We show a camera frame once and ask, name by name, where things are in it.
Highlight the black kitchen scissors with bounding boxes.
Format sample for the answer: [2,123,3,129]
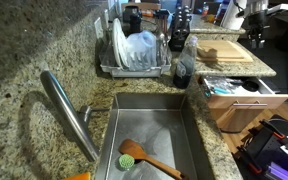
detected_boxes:
[173,29,189,40]

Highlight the wooden cabinet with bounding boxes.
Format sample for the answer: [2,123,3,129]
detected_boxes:
[213,106,272,134]

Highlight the steel gooseneck faucet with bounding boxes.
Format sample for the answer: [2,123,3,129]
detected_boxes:
[39,69,102,163]

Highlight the stainless steel sink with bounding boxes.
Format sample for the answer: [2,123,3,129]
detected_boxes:
[94,92,216,180]

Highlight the black water bottle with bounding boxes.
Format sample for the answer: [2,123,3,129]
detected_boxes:
[129,11,143,35]

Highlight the steel drawer handle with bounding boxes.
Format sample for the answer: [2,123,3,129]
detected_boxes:
[231,101,269,108]

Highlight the small wooden cutting board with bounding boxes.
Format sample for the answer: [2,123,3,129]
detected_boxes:
[196,39,246,61]

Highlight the clear plastic container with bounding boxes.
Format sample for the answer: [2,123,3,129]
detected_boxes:
[125,29,158,72]

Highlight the blue utensil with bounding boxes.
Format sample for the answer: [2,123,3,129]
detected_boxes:
[204,85,234,98]

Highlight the green scrubber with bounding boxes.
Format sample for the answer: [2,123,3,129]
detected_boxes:
[117,153,136,171]

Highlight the large wooden cutting board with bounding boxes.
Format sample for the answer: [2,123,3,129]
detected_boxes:
[195,39,255,64]

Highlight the orange sponge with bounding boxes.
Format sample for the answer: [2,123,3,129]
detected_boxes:
[61,171,92,180]

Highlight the wooden drawer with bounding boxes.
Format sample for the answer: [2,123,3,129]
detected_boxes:
[198,75,288,111]

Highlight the black round pan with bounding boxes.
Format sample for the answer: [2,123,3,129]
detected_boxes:
[241,79,261,93]

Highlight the white dish rack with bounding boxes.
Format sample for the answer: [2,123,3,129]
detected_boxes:
[99,34,173,79]

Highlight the black knife block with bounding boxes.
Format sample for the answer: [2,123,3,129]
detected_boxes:
[167,5,193,52]

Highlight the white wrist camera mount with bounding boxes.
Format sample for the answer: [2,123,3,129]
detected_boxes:
[265,2,288,16]

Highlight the light wooden spatula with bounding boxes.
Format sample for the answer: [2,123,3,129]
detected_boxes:
[117,138,186,180]

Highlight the dish soap bottle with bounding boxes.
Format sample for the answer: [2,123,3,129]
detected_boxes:
[172,35,199,90]

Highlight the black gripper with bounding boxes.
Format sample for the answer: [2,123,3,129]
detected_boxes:
[246,10,269,50]

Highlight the white plate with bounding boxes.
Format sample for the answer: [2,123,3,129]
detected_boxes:
[117,22,131,70]
[111,17,124,68]

